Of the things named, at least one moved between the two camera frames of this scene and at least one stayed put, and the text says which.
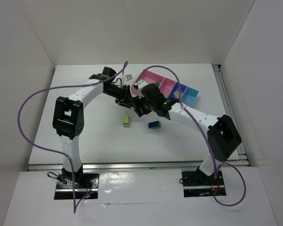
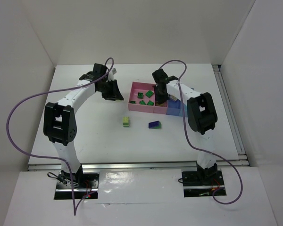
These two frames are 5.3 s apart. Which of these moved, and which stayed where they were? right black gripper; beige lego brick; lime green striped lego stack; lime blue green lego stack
Moved: right black gripper; beige lego brick
Stayed: lime green striped lego stack; lime blue green lego stack
